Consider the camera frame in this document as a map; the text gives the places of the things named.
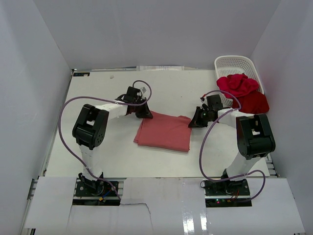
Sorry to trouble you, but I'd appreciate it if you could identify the salmon pink t shirt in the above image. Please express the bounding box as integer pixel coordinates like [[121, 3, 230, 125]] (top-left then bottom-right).
[[134, 112, 191, 153]]

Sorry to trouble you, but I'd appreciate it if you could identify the red t shirt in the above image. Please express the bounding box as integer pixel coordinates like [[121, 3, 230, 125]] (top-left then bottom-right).
[[217, 73, 269, 114]]

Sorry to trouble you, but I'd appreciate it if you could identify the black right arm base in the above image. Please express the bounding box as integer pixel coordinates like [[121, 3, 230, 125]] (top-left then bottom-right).
[[200, 179, 252, 208]]

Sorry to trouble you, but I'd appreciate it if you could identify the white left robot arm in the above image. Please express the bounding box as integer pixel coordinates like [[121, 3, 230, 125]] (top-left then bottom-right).
[[72, 86, 153, 195]]

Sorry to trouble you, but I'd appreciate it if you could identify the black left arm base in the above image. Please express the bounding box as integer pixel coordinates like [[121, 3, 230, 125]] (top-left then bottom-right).
[[72, 180, 122, 206]]

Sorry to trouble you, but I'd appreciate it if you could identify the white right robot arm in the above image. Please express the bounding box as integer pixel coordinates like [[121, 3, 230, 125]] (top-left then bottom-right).
[[188, 94, 276, 195]]

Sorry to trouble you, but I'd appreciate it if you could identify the white plastic basket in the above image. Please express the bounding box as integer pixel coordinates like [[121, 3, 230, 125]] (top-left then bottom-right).
[[214, 55, 264, 108]]

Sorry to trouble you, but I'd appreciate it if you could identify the black table label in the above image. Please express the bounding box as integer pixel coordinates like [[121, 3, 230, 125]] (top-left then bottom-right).
[[73, 72, 90, 77]]

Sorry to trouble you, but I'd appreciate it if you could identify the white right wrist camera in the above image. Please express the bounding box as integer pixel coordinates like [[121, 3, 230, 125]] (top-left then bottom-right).
[[200, 96, 207, 104]]

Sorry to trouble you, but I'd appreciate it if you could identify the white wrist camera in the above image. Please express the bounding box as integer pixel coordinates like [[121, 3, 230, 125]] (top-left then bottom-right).
[[200, 96, 207, 104], [140, 87, 147, 96]]

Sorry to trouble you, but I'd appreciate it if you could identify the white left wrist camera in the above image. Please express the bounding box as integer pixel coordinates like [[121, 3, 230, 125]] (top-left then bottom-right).
[[140, 87, 147, 96]]

